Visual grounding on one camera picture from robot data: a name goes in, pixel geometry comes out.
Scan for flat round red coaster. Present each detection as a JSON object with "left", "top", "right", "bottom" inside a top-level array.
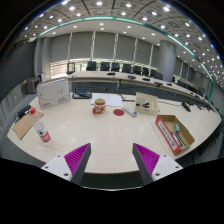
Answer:
[{"left": 112, "top": 108, "right": 125, "bottom": 117}]

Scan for open cardboard box red flap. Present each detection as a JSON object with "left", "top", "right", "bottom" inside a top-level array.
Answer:
[{"left": 154, "top": 114, "right": 196, "bottom": 156}]

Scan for white remote control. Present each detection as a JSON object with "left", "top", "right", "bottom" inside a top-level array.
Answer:
[{"left": 122, "top": 105, "right": 139, "bottom": 118}]

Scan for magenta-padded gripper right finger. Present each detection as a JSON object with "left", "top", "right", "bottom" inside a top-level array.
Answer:
[{"left": 131, "top": 142, "right": 184, "bottom": 186}]

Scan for row of black office chairs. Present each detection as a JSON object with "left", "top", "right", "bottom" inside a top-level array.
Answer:
[{"left": 85, "top": 60, "right": 188, "bottom": 88}]

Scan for red patterned mug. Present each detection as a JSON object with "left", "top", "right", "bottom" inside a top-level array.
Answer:
[{"left": 92, "top": 98, "right": 107, "bottom": 116}]

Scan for white paper sheets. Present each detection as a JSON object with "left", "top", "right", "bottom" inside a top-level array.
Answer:
[{"left": 90, "top": 92, "right": 124, "bottom": 108}]

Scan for ceiling lights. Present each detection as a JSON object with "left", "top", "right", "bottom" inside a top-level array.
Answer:
[{"left": 23, "top": 0, "right": 224, "bottom": 81}]

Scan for black device on brown sheet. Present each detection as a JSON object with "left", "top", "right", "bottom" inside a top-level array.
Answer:
[{"left": 16, "top": 104, "right": 32, "bottom": 119}]

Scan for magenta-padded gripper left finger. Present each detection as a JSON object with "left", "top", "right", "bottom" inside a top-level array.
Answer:
[{"left": 40, "top": 142, "right": 92, "bottom": 186}]

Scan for long curved conference desk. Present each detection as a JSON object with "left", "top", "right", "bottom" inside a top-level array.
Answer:
[{"left": 67, "top": 70, "right": 214, "bottom": 111}]

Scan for beige open box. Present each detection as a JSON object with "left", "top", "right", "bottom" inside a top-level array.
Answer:
[{"left": 134, "top": 91, "right": 160, "bottom": 116}]

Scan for clear bottle with red cap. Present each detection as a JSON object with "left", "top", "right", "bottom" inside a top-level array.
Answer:
[{"left": 29, "top": 107, "right": 53, "bottom": 146}]

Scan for white cardboard box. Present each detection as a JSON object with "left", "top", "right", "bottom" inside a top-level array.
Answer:
[{"left": 36, "top": 77, "right": 72, "bottom": 111}]

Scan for brown cardboard sheet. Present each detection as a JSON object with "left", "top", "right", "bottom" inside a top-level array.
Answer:
[{"left": 12, "top": 109, "right": 45, "bottom": 140}]

